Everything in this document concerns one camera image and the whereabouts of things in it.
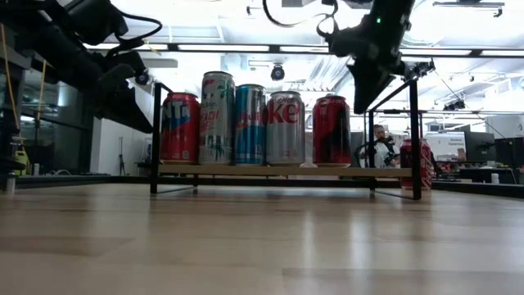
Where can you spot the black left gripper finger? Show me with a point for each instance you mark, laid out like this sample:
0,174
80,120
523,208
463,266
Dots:
123,108

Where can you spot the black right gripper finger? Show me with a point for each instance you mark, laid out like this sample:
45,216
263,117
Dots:
366,88

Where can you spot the red Coca-Cola can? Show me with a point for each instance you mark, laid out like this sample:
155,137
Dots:
331,135
425,164

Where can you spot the orange Fanta can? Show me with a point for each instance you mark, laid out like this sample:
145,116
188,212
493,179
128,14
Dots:
180,135

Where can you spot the white Celsius can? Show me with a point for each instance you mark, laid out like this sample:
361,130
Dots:
217,123

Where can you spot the silver Diet Coke can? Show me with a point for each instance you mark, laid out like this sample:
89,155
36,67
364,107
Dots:
285,139

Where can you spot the blue silver Red Bull can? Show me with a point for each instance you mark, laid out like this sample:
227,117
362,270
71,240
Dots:
250,135

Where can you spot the black background robot arm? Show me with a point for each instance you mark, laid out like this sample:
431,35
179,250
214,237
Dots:
391,157

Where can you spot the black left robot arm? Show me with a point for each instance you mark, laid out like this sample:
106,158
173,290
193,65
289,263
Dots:
41,41

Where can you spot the black ceiling spotlight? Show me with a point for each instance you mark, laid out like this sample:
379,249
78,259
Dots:
277,73
144,78

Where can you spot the black track light cluster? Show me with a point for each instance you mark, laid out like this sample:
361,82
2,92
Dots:
450,106
417,70

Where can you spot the person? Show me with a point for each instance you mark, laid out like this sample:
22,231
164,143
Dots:
380,132

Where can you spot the black tripod stand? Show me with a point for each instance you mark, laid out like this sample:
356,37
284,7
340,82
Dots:
121,157

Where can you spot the black panel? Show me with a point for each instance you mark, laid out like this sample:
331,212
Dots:
357,149

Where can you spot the white sign board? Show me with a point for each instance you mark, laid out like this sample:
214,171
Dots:
452,141

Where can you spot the overhead LED light bar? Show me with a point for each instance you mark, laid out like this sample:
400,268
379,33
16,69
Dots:
223,47

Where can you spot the small white bottle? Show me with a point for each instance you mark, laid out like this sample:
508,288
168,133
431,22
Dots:
37,170

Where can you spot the yellow-green plug device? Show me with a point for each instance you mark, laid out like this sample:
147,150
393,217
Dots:
22,157

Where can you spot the black monitor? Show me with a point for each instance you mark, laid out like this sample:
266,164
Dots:
509,152
479,147

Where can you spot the white cup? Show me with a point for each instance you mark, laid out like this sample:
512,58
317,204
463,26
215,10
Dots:
495,178
10,184

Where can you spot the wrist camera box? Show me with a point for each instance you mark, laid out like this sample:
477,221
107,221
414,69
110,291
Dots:
348,43
96,18

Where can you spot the wooden shelf with black frame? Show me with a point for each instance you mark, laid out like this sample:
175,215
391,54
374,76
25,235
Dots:
286,171

